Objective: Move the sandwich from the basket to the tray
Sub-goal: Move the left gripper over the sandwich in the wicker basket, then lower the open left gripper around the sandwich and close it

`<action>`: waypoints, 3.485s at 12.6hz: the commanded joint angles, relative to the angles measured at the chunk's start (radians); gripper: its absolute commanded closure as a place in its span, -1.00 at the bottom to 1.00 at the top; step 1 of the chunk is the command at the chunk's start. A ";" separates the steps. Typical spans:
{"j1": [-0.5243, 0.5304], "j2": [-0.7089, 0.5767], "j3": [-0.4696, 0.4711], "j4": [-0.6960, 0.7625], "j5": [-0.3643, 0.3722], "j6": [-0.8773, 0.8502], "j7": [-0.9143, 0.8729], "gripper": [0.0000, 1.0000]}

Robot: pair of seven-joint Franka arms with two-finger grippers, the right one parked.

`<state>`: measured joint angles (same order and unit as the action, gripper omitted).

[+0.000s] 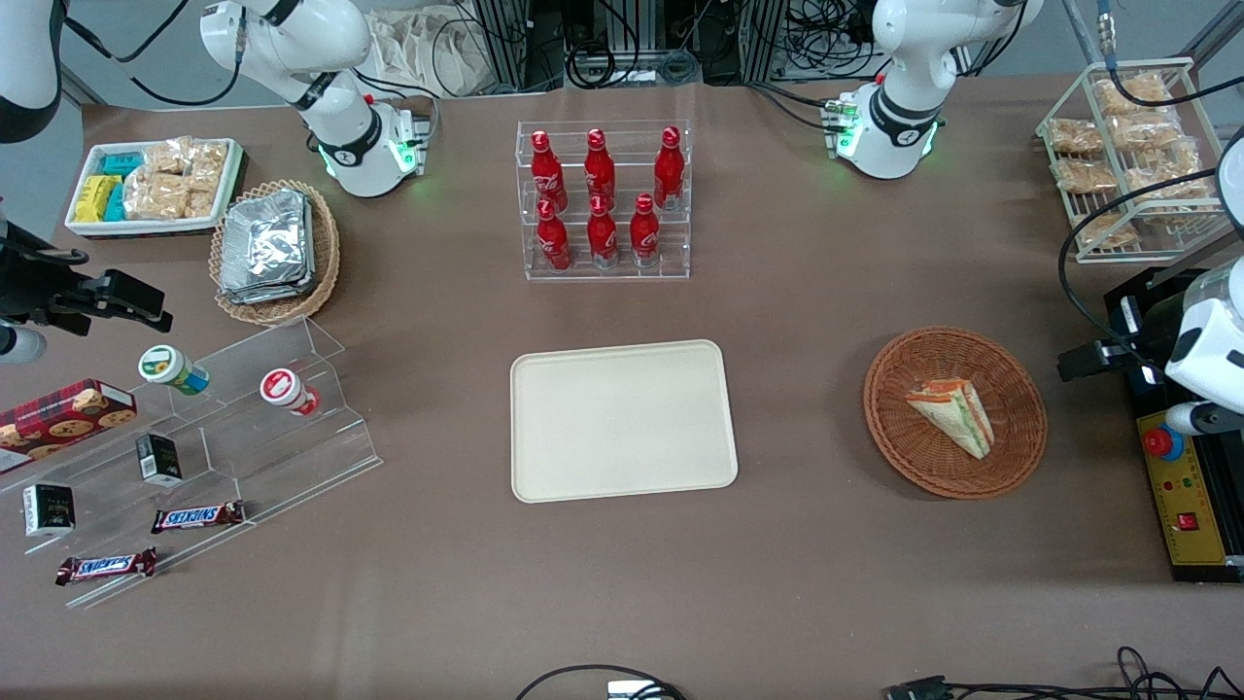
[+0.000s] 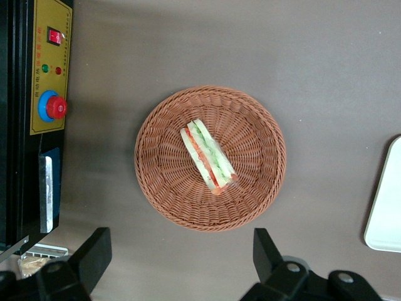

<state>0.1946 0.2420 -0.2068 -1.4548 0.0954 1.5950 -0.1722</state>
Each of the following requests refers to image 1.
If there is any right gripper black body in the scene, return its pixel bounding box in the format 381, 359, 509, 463
0, 222, 100, 337

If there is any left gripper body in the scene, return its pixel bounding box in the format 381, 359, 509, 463
1096, 335, 1174, 387

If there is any triangle sandwich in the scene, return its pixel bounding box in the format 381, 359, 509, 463
906, 378, 995, 460

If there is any white rectangular snack tray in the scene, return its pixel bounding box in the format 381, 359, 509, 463
65, 138, 244, 239

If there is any round brown wicker basket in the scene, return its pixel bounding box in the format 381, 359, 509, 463
863, 327, 1049, 501

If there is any oval tan wicker basket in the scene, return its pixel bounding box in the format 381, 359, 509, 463
209, 180, 341, 327

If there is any beige plastic tray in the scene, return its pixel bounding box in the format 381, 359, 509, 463
510, 339, 740, 505

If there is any green lid white cup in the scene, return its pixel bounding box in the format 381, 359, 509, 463
138, 345, 210, 396

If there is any yellow snack pack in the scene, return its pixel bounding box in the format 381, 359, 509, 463
75, 175, 122, 224

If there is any clear plastic container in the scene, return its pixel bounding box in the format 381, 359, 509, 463
1184, 259, 1244, 304

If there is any red cookie box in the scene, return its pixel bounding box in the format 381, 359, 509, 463
0, 379, 138, 475

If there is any silver foil pack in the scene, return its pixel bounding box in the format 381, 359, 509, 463
219, 277, 318, 305
221, 190, 314, 291

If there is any black yellow control box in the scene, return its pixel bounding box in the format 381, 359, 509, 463
1108, 267, 1244, 584

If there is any small black box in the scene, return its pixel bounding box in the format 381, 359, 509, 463
135, 433, 184, 487
22, 483, 76, 538

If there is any red lid white cup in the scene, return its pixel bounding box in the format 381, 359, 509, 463
259, 368, 320, 417

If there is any clear acrylic tiered shelf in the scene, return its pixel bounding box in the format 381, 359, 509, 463
0, 316, 383, 611

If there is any brown Snickers bar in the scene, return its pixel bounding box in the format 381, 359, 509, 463
55, 547, 158, 586
151, 501, 246, 535

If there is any beige cloth bag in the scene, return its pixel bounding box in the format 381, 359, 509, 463
367, 8, 493, 98

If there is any clear acrylic bottle rack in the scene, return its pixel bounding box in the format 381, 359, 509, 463
516, 121, 692, 282

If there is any red cola bottle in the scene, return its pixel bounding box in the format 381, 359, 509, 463
584, 128, 616, 210
653, 126, 685, 211
536, 199, 572, 272
530, 130, 569, 213
587, 194, 619, 269
630, 193, 661, 268

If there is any black looping arm cable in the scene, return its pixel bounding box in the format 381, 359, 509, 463
1057, 167, 1222, 344

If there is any white wire rack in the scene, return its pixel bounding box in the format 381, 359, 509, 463
1036, 56, 1229, 264

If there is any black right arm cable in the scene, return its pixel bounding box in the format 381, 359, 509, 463
60, 0, 244, 107

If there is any black cable bundle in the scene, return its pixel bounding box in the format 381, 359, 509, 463
948, 647, 1244, 700

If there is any aluminium frame post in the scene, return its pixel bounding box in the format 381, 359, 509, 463
472, 0, 545, 93
739, 0, 793, 85

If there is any black curved cable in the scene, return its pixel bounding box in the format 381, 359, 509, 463
515, 664, 687, 700

